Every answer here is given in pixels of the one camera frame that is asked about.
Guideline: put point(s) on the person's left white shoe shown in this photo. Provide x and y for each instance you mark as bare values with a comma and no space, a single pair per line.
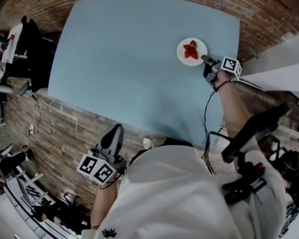
148,143

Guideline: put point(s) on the red strawberry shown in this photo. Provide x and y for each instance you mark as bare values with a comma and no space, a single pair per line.
194,55
187,54
186,47
192,50
193,43

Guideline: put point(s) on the white round plate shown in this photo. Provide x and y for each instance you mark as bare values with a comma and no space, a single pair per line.
201,47

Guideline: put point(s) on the person's left forearm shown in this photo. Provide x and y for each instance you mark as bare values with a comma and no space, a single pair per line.
102,203

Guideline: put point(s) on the black tripod pile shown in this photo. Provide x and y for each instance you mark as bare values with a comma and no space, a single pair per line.
69,213

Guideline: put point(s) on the person's black trousers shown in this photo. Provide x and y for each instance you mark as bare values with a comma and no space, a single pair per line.
139,157

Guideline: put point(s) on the black shoulder mount arm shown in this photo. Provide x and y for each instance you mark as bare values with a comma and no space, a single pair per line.
254,128

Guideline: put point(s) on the black hanging coat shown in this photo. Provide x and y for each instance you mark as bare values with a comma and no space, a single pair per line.
37,53

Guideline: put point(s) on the person's right forearm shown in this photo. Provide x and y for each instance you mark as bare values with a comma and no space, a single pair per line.
233,108

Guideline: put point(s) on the black shoulder harness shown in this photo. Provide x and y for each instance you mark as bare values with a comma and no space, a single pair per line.
239,190

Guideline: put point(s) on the person's white t-shirt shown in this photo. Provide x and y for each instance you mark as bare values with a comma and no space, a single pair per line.
169,195

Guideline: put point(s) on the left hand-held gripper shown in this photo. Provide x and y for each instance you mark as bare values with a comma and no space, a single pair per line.
97,168

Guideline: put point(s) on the light blue table top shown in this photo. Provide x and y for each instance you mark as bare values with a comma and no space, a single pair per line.
127,71

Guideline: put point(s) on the white folding rack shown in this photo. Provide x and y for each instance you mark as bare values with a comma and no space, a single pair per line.
20,185

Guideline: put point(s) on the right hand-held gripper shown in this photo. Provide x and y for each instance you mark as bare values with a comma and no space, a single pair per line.
230,66

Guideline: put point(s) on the small white power adapter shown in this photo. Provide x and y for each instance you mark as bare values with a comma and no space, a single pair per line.
32,129

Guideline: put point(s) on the white narrow desk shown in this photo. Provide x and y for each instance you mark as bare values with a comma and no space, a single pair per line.
13,46

